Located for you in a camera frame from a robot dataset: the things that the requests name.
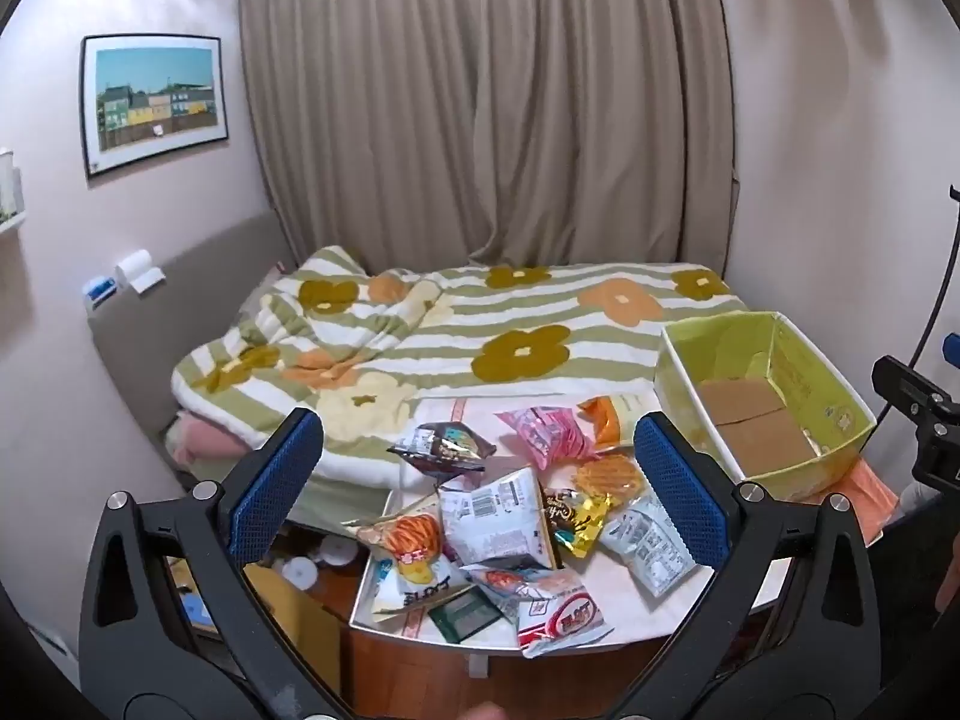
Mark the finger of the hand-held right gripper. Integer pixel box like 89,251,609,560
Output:
872,356,960,428

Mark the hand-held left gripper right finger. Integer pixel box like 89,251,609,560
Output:
604,411,886,720

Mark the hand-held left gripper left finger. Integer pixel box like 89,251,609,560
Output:
79,406,353,720

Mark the green cardboard box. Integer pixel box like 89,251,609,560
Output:
654,310,878,503

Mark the gold snack packet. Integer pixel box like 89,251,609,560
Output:
544,490,610,560

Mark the pink snack packet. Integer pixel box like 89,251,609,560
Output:
495,405,601,470

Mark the person's right forearm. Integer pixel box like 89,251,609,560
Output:
936,529,960,617

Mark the small white snack packet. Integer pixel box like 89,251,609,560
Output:
598,495,696,599

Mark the clear fried noodle snack pack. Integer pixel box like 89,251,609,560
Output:
571,456,647,505

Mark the pink pillow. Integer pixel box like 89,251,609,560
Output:
163,411,252,470

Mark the white round container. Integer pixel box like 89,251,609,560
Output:
283,553,325,595
315,535,359,569

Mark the orange snack packet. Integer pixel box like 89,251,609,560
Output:
576,396,640,452

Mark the pink patterned tablecloth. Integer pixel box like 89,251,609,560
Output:
349,390,901,661

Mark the yellow stool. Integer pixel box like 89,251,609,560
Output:
242,561,344,695

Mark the yellow orange-striped snack packet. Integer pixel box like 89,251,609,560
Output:
355,512,472,622

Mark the black teal snack packet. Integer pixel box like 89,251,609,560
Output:
388,422,497,475

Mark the red white snack packet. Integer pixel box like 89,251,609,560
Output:
516,572,617,659

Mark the large white snack packet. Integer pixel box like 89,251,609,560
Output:
437,467,561,569

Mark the white orange-print snack packet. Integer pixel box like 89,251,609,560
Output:
459,553,557,597

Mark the beige upholstered headboard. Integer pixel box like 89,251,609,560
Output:
88,210,302,470

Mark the green striped floral blanket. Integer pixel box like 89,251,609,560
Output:
171,244,751,482

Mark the dark green snack packet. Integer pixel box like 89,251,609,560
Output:
427,587,503,644

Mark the white tissue roll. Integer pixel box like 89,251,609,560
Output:
115,247,167,295

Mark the beige curtain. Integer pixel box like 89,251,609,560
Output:
238,0,741,278

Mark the black cable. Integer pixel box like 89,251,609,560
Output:
881,182,960,425

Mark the white wall shelf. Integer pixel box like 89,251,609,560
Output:
0,148,29,235

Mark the framed wall picture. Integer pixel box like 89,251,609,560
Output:
79,34,230,181

